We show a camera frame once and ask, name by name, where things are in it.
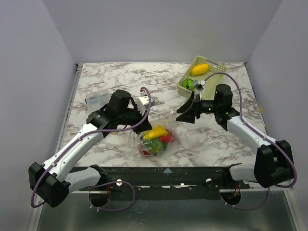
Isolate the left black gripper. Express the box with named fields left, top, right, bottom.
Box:
left=118, top=104, right=153, bottom=134

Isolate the yellow toy banana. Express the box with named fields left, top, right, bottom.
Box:
left=143, top=125, right=168, bottom=140

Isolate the clear zip top bag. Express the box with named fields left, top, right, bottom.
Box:
left=128, top=111, right=178, bottom=157

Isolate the green toy bell pepper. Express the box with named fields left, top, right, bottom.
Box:
left=143, top=138, right=162, bottom=155

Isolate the red toy chili pepper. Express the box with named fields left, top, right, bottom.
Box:
left=159, top=129, right=177, bottom=143

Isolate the red toy bell pepper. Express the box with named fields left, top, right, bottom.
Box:
left=141, top=150, right=152, bottom=156

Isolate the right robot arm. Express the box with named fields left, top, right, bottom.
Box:
left=176, top=84, right=295, bottom=189

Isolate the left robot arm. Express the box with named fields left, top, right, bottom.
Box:
left=28, top=87, right=152, bottom=208

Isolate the cream plastic basket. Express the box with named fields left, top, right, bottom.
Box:
left=177, top=56, right=227, bottom=100

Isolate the yellow toy lemon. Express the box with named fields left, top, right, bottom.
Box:
left=190, top=64, right=209, bottom=76

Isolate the clear plastic screw box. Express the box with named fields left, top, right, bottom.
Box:
left=85, top=90, right=111, bottom=114

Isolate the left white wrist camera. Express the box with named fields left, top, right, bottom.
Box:
left=136, top=95, right=155, bottom=115

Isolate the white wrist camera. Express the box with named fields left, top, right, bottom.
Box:
left=193, top=79, right=205, bottom=92
left=136, top=95, right=155, bottom=115

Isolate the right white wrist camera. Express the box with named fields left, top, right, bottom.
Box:
left=193, top=79, right=205, bottom=92

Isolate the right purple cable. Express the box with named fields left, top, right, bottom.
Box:
left=201, top=72, right=297, bottom=210

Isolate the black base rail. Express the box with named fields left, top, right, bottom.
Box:
left=83, top=167, right=249, bottom=201

